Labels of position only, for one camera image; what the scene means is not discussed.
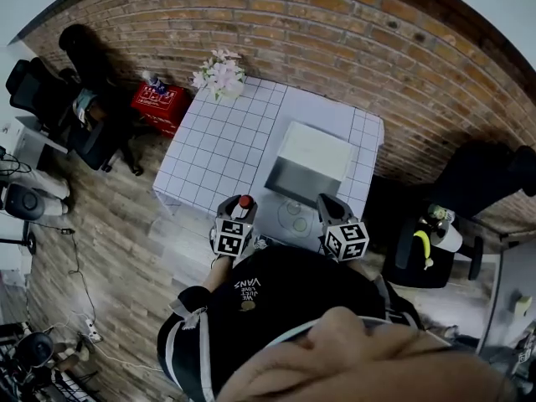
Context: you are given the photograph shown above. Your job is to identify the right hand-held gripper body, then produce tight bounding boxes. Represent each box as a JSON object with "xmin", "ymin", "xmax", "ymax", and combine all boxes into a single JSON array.
[{"xmin": 316, "ymin": 193, "xmax": 371, "ymax": 264}]

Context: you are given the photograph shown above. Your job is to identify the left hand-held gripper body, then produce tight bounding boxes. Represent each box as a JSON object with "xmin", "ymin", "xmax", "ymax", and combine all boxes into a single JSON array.
[{"xmin": 209, "ymin": 194, "xmax": 259, "ymax": 268}]

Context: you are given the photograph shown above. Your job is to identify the white box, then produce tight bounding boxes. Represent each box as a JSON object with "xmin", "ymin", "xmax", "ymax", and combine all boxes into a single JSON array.
[{"xmin": 264, "ymin": 120, "xmax": 356, "ymax": 209}]

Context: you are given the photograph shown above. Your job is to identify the person's right forearm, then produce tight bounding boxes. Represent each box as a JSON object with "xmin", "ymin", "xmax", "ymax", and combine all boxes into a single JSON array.
[{"xmin": 347, "ymin": 258, "xmax": 380, "ymax": 284}]

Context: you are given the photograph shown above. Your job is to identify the person's left forearm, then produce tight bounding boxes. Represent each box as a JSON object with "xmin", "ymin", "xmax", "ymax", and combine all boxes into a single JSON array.
[{"xmin": 202, "ymin": 255, "xmax": 236, "ymax": 296}]

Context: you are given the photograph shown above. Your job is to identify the red cardboard box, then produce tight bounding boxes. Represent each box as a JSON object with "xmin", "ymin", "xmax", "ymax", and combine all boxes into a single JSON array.
[{"xmin": 130, "ymin": 80, "xmax": 190, "ymax": 138}]

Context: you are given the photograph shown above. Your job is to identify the clear plastic tray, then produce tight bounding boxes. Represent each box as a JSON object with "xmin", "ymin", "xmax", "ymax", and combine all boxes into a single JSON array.
[{"xmin": 276, "ymin": 198, "xmax": 314, "ymax": 239}]

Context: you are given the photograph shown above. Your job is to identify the person's black shirt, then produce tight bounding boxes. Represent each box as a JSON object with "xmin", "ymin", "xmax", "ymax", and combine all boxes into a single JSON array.
[{"xmin": 157, "ymin": 244, "xmax": 425, "ymax": 402}]

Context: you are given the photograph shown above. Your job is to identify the yellow banana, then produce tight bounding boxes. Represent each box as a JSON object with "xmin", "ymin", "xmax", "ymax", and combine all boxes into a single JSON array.
[{"xmin": 411, "ymin": 229, "xmax": 435, "ymax": 272}]

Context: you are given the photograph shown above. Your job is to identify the white cup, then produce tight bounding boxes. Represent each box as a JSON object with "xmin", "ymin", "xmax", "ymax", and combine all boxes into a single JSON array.
[{"xmin": 430, "ymin": 219, "xmax": 464, "ymax": 254}]

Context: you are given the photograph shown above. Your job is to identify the person's face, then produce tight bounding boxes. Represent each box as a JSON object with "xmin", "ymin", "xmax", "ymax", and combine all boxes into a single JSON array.
[{"xmin": 216, "ymin": 306, "xmax": 517, "ymax": 402}]

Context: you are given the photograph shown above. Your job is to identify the pink flowers in pale pot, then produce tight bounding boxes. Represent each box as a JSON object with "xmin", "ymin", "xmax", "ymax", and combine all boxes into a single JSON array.
[{"xmin": 190, "ymin": 48, "xmax": 247, "ymax": 101}]

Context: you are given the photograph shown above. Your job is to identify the black mesh office chair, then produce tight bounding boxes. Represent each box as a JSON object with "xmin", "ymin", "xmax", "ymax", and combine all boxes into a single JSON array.
[
  {"xmin": 382, "ymin": 139, "xmax": 536, "ymax": 291},
  {"xmin": 57, "ymin": 23, "xmax": 144, "ymax": 178},
  {"xmin": 5, "ymin": 56, "xmax": 81, "ymax": 134}
]

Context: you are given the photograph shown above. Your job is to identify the clear plastic water bottle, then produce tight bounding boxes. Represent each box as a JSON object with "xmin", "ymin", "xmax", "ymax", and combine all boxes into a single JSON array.
[{"xmin": 141, "ymin": 70, "xmax": 167, "ymax": 90}]

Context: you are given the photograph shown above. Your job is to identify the white power strip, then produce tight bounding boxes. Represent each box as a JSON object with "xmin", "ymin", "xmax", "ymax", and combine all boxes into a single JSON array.
[{"xmin": 85, "ymin": 317, "xmax": 104, "ymax": 343}]

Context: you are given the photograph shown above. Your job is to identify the grey desk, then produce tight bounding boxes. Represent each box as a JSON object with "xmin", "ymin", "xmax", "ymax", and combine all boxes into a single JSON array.
[{"xmin": 476, "ymin": 232, "xmax": 536, "ymax": 377}]

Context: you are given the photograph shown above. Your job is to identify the small white desk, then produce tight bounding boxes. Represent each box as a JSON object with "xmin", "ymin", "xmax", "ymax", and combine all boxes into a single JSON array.
[{"xmin": 11, "ymin": 115, "xmax": 69, "ymax": 172}]

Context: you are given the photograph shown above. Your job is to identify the round black device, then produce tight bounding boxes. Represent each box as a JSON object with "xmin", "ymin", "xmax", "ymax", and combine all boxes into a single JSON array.
[{"xmin": 15, "ymin": 331, "xmax": 56, "ymax": 369}]

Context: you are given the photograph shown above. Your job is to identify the floor cable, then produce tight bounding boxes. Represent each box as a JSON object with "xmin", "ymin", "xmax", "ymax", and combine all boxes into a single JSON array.
[{"xmin": 66, "ymin": 232, "xmax": 162, "ymax": 372}]

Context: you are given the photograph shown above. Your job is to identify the black wire rack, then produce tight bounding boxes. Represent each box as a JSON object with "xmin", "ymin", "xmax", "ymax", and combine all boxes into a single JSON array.
[{"xmin": 0, "ymin": 320, "xmax": 102, "ymax": 402}]

